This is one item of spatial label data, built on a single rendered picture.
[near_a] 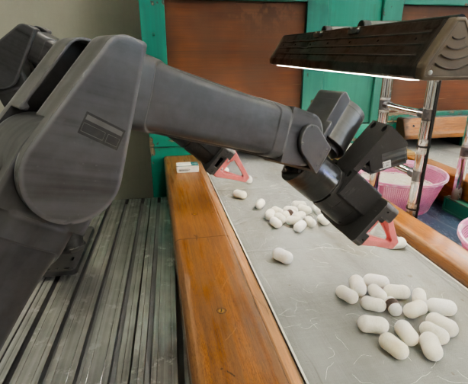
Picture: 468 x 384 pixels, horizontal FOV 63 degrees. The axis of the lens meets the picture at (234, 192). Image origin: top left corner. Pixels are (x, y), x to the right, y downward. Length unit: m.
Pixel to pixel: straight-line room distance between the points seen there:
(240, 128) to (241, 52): 0.89
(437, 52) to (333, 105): 0.13
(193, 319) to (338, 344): 0.18
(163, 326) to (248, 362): 0.23
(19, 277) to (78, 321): 0.41
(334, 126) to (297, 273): 0.25
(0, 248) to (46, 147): 0.07
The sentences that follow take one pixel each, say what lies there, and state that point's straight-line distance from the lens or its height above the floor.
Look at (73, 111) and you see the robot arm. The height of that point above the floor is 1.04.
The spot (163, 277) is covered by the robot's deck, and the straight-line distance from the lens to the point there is 0.76.
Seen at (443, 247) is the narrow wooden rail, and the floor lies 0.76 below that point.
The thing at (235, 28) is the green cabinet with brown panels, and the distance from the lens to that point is 1.23.
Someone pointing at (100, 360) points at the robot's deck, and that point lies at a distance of 0.61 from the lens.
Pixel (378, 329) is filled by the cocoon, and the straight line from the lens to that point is 0.53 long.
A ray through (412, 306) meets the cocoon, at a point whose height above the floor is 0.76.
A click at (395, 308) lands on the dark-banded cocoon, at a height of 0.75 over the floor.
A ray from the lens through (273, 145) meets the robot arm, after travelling 0.38.
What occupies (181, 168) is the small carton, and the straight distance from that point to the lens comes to 1.04.
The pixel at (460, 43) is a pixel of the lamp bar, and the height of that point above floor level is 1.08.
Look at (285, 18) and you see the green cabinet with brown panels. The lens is 1.28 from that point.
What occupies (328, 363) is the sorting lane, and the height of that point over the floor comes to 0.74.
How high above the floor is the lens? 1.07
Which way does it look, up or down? 20 degrees down
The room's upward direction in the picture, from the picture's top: straight up
